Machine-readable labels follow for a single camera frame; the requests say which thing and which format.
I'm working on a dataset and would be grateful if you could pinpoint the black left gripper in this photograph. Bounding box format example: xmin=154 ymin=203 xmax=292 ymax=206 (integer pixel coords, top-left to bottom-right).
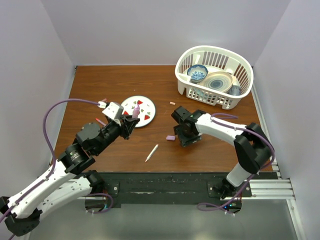
xmin=93 ymin=114 xmax=140 ymax=155

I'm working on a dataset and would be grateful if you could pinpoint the pink highlighter pen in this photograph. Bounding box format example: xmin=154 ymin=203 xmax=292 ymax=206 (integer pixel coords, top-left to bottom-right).
xmin=132 ymin=104 xmax=140 ymax=119

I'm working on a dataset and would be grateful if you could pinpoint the purple highlighter cap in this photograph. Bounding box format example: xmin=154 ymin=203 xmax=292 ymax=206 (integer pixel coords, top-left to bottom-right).
xmin=166 ymin=135 xmax=176 ymax=141

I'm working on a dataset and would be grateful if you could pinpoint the white peach-tipped pen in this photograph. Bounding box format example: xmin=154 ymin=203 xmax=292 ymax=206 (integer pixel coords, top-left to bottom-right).
xmin=144 ymin=144 xmax=159 ymax=163

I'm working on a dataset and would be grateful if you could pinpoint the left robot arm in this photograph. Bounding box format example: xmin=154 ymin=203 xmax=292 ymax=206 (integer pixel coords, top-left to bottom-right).
xmin=0 ymin=115 xmax=140 ymax=237

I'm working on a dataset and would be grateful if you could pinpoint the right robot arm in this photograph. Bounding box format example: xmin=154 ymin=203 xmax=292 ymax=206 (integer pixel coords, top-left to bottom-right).
xmin=171 ymin=106 xmax=275 ymax=199

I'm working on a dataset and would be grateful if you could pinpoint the red tipped pen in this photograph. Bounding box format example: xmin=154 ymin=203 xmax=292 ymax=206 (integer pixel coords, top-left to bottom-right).
xmin=95 ymin=118 xmax=106 ymax=126

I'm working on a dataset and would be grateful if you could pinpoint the watermelon pattern plate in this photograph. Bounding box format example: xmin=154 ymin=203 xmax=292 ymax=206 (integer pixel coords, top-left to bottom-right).
xmin=121 ymin=95 xmax=156 ymax=128

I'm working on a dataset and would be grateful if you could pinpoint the light blue plate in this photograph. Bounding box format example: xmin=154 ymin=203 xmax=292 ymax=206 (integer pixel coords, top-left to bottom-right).
xmin=195 ymin=89 xmax=207 ymax=98

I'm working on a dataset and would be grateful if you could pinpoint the beige ceramic plate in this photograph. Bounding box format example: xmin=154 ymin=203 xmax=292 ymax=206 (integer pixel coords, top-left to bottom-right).
xmin=203 ymin=71 xmax=237 ymax=93

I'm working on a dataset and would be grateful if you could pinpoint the grey blue cup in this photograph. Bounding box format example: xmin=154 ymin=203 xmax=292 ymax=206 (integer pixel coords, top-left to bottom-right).
xmin=228 ymin=85 xmax=242 ymax=96

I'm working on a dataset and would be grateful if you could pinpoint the blue patterned bowl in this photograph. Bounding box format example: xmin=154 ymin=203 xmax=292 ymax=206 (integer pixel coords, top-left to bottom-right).
xmin=186 ymin=64 xmax=208 ymax=84

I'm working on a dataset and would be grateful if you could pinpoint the white plastic dish basket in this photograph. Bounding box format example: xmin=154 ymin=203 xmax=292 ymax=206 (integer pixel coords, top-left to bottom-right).
xmin=174 ymin=45 xmax=254 ymax=110

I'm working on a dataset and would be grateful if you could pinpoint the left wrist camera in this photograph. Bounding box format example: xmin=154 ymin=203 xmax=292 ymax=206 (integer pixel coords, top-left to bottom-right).
xmin=102 ymin=102 xmax=124 ymax=121

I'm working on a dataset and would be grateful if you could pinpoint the black mounting base plate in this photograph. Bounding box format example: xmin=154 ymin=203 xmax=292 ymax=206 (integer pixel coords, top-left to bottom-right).
xmin=83 ymin=171 xmax=282 ymax=210

